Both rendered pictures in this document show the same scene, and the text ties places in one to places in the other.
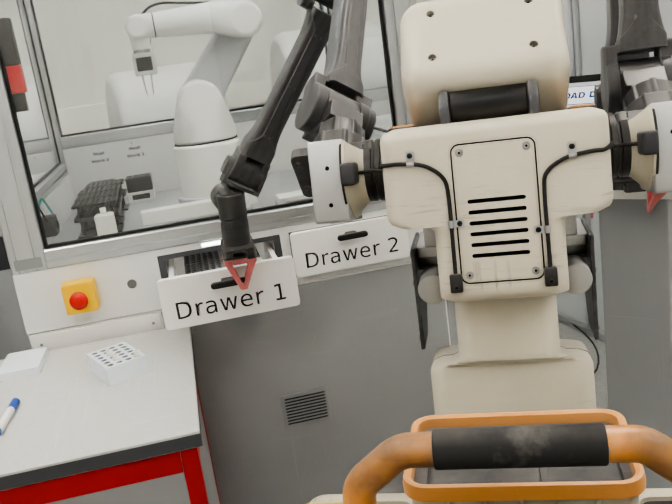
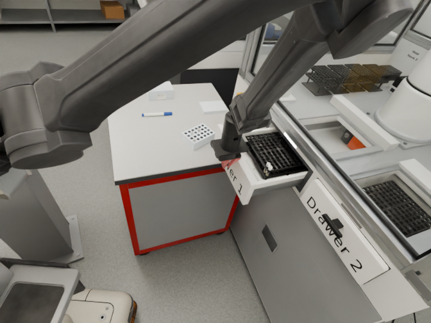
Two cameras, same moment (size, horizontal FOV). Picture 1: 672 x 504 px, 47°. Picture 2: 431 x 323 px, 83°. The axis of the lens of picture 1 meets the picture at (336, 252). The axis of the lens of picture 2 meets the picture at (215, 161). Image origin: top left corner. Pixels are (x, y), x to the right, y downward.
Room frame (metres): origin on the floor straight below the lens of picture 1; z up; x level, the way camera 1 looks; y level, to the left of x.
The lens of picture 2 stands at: (1.35, -0.31, 1.46)
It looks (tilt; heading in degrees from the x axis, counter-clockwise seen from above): 45 degrees down; 71
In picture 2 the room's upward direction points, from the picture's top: 12 degrees clockwise
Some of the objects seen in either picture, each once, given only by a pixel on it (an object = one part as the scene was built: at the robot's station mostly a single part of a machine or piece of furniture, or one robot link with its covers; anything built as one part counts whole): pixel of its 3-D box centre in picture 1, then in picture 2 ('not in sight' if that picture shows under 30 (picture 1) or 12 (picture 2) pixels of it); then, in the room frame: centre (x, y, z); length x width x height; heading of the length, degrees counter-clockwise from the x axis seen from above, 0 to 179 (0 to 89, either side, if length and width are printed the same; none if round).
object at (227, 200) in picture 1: (231, 204); (236, 124); (1.55, 0.20, 1.07); 0.07 x 0.06 x 0.07; 15
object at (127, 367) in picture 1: (117, 362); (198, 136); (1.51, 0.48, 0.78); 0.12 x 0.08 x 0.04; 34
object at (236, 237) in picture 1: (236, 234); (230, 140); (1.55, 0.20, 1.01); 0.10 x 0.07 x 0.07; 9
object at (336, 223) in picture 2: (351, 234); (335, 224); (1.82, -0.04, 0.91); 0.07 x 0.04 x 0.01; 100
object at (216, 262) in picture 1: (223, 271); (279, 154); (1.79, 0.27, 0.87); 0.22 x 0.18 x 0.06; 10
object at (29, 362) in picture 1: (23, 363); (213, 107); (1.62, 0.72, 0.77); 0.13 x 0.09 x 0.02; 9
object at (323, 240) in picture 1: (350, 245); (337, 227); (1.85, -0.04, 0.87); 0.29 x 0.02 x 0.11; 100
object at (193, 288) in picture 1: (229, 292); (231, 161); (1.59, 0.24, 0.87); 0.29 x 0.02 x 0.11; 100
